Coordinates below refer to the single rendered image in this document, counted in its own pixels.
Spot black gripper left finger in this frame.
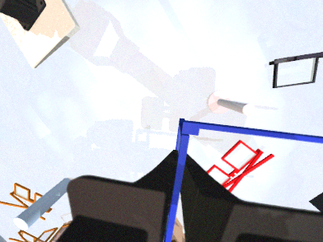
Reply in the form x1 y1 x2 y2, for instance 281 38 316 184
67 150 179 242

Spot red glasses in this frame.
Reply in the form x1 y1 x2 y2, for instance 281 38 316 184
207 140 274 192

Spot dark grey glasses frame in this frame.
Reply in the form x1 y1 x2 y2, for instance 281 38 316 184
269 52 323 88

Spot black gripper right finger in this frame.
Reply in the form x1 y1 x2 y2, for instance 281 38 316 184
180 153 323 242

